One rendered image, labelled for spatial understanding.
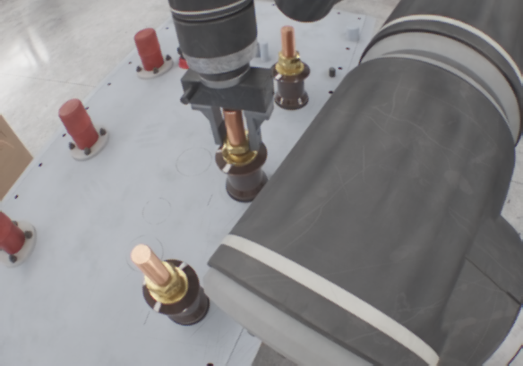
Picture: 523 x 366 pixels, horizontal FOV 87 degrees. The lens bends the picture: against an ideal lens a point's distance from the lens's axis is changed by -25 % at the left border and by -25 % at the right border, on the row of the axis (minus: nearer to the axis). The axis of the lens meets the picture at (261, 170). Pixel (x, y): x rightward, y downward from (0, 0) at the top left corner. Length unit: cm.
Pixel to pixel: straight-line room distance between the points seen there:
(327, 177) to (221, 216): 53
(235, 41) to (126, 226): 45
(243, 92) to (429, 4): 31
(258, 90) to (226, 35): 10
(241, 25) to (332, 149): 28
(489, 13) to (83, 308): 73
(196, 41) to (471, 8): 31
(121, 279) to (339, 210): 57
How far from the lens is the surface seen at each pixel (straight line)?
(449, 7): 27
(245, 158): 62
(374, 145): 17
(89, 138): 91
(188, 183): 75
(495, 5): 30
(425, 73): 20
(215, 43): 43
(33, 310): 79
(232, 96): 51
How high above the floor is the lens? 194
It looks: 51 degrees down
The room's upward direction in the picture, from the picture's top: 8 degrees counter-clockwise
